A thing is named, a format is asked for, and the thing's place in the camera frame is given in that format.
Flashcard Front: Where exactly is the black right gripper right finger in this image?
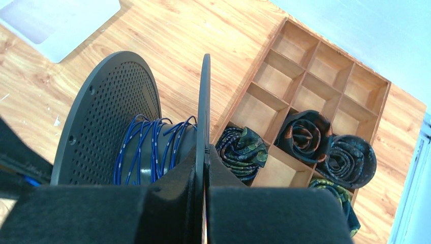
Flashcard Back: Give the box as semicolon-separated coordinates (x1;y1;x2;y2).
206;145;353;243

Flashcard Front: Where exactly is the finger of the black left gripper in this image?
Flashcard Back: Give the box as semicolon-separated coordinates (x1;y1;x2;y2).
1;119;53;200

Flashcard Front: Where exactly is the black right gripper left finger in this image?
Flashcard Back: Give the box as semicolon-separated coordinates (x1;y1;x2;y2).
1;148;196;243

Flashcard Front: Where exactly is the thin blue cable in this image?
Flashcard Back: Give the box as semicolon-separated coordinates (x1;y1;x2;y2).
20;114;198;188

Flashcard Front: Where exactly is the dark grey filament spool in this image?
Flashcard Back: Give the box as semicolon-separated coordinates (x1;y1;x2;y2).
50;51;211;243

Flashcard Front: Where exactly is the clear plastic divided tray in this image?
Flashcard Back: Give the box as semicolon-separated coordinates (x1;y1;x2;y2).
1;1;121;64

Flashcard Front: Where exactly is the wooden compartment organizer tray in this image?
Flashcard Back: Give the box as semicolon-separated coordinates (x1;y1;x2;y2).
215;19;390;207

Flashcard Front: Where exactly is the aluminium corner frame post right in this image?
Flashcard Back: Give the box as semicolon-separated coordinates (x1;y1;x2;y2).
388;113;430;243

